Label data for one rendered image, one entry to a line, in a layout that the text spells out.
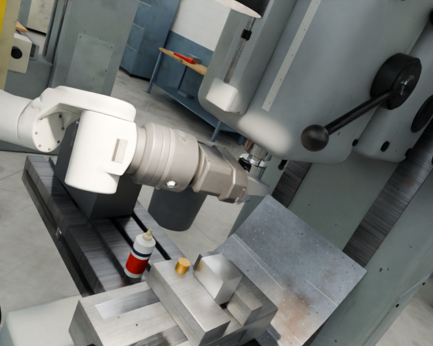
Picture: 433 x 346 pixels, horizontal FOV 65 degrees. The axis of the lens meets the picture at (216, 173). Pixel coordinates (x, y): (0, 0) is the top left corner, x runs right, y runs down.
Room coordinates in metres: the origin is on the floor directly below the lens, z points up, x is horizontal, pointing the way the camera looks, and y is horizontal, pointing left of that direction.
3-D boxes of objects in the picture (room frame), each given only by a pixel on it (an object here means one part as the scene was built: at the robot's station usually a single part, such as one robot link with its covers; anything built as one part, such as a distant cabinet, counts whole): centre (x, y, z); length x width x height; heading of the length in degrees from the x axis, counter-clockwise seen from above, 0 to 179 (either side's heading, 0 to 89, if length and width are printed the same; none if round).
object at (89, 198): (0.79, 0.28, 1.03); 0.22 x 0.12 x 0.20; 53
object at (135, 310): (0.48, -0.06, 0.99); 0.35 x 0.15 x 0.11; 141
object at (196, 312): (0.46, -0.04, 1.02); 0.15 x 0.06 x 0.04; 51
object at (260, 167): (0.53, -0.05, 1.26); 0.05 x 0.05 x 0.01
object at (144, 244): (0.58, 0.07, 0.99); 0.04 x 0.04 x 0.11
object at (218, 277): (0.51, -0.08, 1.05); 0.06 x 0.05 x 0.06; 51
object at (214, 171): (0.48, 0.03, 1.23); 0.13 x 0.12 x 0.10; 30
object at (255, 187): (0.50, -0.06, 1.23); 0.06 x 0.02 x 0.03; 120
